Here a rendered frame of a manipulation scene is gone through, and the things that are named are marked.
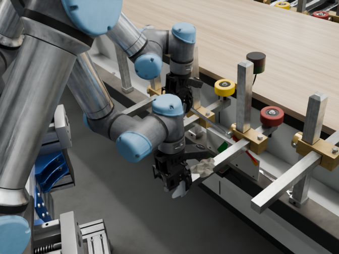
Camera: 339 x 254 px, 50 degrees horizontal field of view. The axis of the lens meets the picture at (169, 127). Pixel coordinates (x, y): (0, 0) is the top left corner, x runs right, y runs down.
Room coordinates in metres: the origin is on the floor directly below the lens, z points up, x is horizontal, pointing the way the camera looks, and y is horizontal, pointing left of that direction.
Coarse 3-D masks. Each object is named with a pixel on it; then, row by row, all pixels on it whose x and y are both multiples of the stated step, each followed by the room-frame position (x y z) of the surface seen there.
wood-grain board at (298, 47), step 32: (128, 0) 2.37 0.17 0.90; (160, 0) 2.30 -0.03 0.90; (192, 0) 2.24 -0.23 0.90; (224, 0) 2.18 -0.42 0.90; (224, 32) 1.72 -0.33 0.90; (256, 32) 1.68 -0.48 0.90; (288, 32) 1.64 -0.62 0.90; (320, 32) 1.60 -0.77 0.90; (224, 64) 1.40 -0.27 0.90; (288, 64) 1.34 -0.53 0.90; (320, 64) 1.31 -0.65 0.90; (256, 96) 1.15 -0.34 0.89; (288, 96) 1.10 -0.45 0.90
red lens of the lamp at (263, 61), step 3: (255, 51) 1.04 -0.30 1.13; (264, 54) 1.01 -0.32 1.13; (246, 57) 1.01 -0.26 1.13; (264, 57) 0.99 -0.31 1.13; (249, 60) 0.99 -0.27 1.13; (252, 60) 0.99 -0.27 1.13; (255, 60) 0.98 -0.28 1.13; (258, 60) 0.98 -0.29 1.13; (261, 60) 0.98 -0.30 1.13; (264, 60) 0.99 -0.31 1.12; (255, 63) 0.98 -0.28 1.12; (258, 63) 0.98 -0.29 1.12; (261, 63) 0.98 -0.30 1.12; (264, 63) 0.99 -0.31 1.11; (255, 66) 0.98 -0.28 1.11; (258, 66) 0.98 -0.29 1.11
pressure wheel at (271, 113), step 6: (264, 108) 1.04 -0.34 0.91; (270, 108) 1.04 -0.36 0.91; (276, 108) 1.03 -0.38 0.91; (264, 114) 1.00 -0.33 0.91; (270, 114) 1.00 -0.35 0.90; (276, 114) 1.00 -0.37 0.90; (282, 114) 0.99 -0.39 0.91; (264, 120) 0.99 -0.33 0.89; (270, 120) 0.97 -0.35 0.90; (276, 120) 0.97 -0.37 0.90; (282, 120) 0.99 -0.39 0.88
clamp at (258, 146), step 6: (234, 126) 1.00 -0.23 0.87; (234, 132) 0.98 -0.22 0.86; (240, 132) 0.97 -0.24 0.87; (246, 132) 0.96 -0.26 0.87; (252, 132) 0.96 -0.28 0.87; (258, 132) 0.96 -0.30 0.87; (240, 138) 0.96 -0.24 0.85; (246, 138) 0.94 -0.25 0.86; (252, 138) 0.93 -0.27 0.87; (264, 138) 0.92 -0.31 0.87; (252, 144) 0.92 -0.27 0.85; (258, 144) 0.90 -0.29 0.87; (264, 144) 0.91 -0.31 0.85; (252, 150) 0.91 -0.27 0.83; (258, 150) 0.90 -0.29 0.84
